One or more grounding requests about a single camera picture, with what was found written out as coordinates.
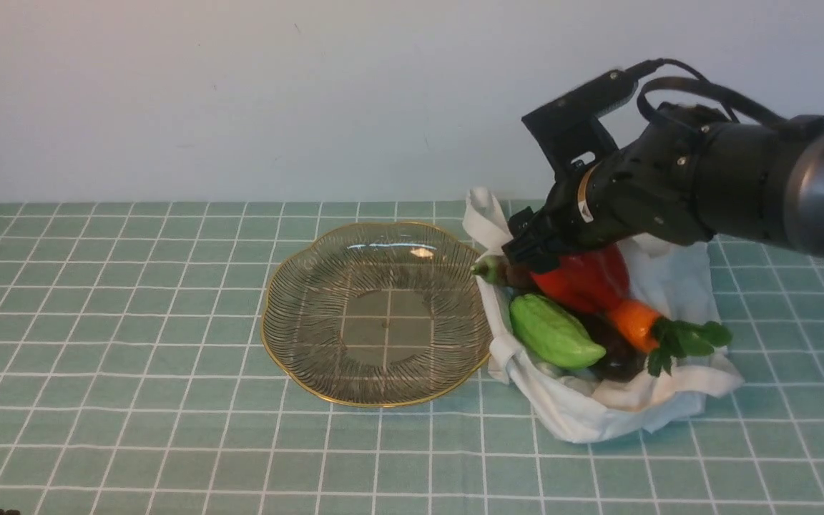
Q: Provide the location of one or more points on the red bell pepper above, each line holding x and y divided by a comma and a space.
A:
593, 282

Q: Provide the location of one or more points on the orange carrot with leaves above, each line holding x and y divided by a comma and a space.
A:
663, 340

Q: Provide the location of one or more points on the dark purple eggplant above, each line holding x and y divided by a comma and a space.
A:
621, 362

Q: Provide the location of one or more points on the light green chayote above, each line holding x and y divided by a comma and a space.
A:
553, 334

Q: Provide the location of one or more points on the brown eggplant green stem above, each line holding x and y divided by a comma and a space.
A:
498, 271

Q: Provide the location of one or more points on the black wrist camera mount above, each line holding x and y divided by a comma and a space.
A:
569, 130

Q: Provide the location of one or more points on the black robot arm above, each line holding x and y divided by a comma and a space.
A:
756, 183

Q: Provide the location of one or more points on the gold-rimmed glass plate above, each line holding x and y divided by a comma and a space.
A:
378, 315

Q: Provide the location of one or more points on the white cloth bag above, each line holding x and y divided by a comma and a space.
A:
672, 279

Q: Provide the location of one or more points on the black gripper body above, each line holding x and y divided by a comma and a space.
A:
639, 190

